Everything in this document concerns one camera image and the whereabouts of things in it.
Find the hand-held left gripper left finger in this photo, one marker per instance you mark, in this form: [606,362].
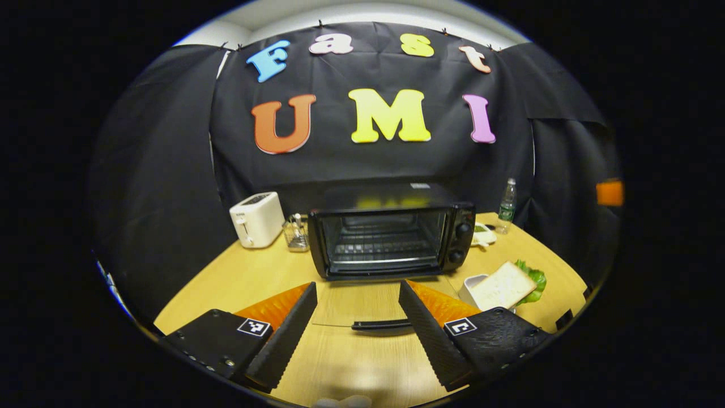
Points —
[288,334]

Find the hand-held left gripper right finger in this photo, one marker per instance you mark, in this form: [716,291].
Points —
[425,331]

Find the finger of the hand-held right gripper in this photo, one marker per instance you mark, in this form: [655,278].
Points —
[610,192]

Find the white bread slice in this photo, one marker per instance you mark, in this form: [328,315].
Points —
[501,288]

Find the green lettuce leaf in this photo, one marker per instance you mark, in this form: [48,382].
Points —
[536,280]

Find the black electric oven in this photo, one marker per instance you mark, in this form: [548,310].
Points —
[391,198]

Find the white plastic tray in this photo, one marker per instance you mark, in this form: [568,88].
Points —
[469,286]

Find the clear plastic bottle green label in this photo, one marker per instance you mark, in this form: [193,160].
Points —
[506,207]

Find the white divided dish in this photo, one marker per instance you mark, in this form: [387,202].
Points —
[482,235]

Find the white toaster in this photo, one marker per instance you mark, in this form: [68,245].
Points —
[257,221]

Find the black backdrop cloth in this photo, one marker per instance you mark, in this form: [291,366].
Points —
[374,158]

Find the row of black cloth clips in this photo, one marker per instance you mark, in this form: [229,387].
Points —
[320,24]

